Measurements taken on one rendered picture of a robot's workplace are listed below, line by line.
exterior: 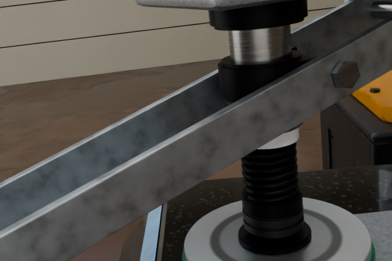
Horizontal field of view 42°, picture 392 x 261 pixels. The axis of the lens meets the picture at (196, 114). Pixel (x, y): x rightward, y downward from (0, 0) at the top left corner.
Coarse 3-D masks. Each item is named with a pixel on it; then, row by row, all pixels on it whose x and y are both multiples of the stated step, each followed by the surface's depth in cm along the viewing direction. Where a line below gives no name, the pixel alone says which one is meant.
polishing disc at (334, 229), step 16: (224, 208) 67; (240, 208) 66; (304, 208) 64; (320, 208) 64; (336, 208) 63; (208, 224) 63; (224, 224) 63; (240, 224) 62; (320, 224) 60; (336, 224) 60; (352, 224) 59; (192, 240) 60; (208, 240) 59; (224, 240) 59; (320, 240) 57; (336, 240) 56; (352, 240) 56; (368, 240) 56; (192, 256) 56; (208, 256) 56; (224, 256) 56; (240, 256) 55; (256, 256) 55; (272, 256) 55; (288, 256) 54; (304, 256) 54; (320, 256) 54; (336, 256) 53; (352, 256) 53; (368, 256) 53
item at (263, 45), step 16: (240, 32) 50; (256, 32) 49; (272, 32) 49; (288, 32) 51; (240, 48) 50; (256, 48) 50; (272, 48) 50; (288, 48) 51; (224, 64) 52; (240, 64) 50; (256, 64) 49; (272, 64) 49; (288, 64) 49; (224, 80) 52; (240, 80) 50; (256, 80) 49; (272, 80) 49; (224, 96) 52; (240, 96) 50
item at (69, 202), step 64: (384, 0) 64; (320, 64) 49; (384, 64) 52; (128, 128) 54; (192, 128) 45; (256, 128) 47; (0, 192) 50; (64, 192) 53; (128, 192) 44; (0, 256) 40; (64, 256) 42
